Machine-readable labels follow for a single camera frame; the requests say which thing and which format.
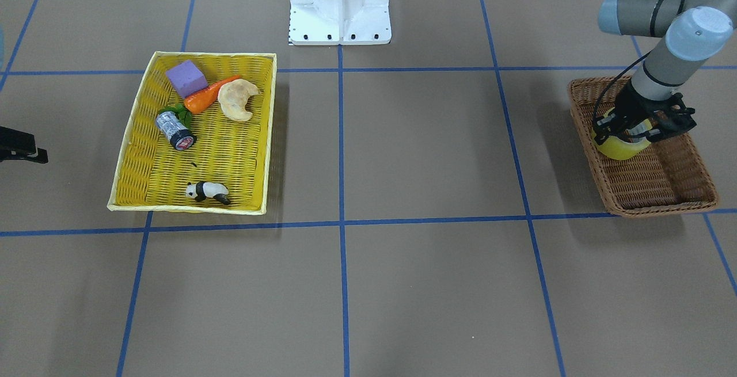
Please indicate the yellow clear tape roll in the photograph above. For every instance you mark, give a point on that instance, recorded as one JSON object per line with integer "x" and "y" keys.
{"x": 623, "y": 141}

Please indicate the brown wicker basket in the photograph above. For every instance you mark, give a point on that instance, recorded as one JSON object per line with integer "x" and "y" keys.
{"x": 646, "y": 180}

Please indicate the yellow woven basket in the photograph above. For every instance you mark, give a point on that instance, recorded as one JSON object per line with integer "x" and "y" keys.
{"x": 151, "y": 175}

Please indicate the orange toy carrot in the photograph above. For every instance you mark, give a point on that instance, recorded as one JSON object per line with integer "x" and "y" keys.
{"x": 199, "y": 101}

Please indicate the small panda figurine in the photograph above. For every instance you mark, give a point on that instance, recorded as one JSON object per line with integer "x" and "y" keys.
{"x": 200, "y": 191}

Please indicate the purple foam cube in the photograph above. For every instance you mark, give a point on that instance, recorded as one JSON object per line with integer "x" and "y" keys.
{"x": 186, "y": 78}

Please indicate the small cylindrical can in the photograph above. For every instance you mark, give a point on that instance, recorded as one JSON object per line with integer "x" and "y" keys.
{"x": 178, "y": 135}

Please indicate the black clamp at edge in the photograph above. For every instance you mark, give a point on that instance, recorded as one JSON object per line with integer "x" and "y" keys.
{"x": 20, "y": 146}

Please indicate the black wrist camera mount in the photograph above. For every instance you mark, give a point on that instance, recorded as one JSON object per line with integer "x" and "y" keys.
{"x": 676, "y": 118}

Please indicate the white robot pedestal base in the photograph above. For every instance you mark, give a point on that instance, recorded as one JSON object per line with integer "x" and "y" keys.
{"x": 339, "y": 22}

